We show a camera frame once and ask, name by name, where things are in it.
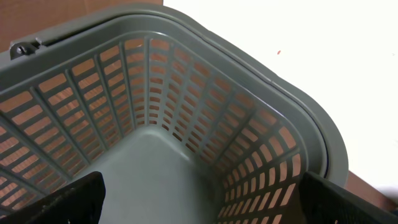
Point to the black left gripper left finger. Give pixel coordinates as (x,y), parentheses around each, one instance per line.
(79,202)

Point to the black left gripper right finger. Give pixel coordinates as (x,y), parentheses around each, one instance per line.
(324,202)

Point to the dark grey plastic basket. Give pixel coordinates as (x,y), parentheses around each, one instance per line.
(183,126)

